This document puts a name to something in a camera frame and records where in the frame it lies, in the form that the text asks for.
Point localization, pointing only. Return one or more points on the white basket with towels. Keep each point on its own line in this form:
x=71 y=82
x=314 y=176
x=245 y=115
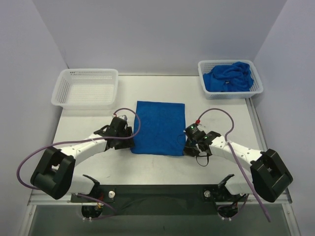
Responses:
x=205 y=66

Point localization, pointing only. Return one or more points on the crumpled blue towels pile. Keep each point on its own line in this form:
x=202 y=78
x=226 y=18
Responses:
x=229 y=78

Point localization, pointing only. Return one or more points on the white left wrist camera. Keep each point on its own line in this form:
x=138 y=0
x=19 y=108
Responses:
x=123 y=117

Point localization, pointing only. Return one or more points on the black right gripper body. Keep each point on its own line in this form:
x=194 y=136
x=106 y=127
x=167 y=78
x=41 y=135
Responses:
x=189 y=147

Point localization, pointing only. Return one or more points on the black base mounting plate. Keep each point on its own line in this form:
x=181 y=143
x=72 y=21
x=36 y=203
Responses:
x=159 y=200

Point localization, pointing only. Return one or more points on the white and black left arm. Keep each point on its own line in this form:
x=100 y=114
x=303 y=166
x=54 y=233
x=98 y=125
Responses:
x=54 y=173

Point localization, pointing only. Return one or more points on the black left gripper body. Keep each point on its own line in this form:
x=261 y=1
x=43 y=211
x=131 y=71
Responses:
x=127 y=138

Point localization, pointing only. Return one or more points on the blue towel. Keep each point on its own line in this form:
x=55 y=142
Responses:
x=161 y=128

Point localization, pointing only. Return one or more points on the empty white plastic basket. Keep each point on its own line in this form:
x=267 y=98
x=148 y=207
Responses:
x=86 y=89

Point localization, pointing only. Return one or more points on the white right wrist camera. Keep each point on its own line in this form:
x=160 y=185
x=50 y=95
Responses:
x=199 y=125

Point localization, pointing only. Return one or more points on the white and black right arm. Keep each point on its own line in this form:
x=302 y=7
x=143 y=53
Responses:
x=269 y=176

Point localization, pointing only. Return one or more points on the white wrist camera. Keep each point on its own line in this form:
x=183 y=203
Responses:
x=123 y=117
x=199 y=125

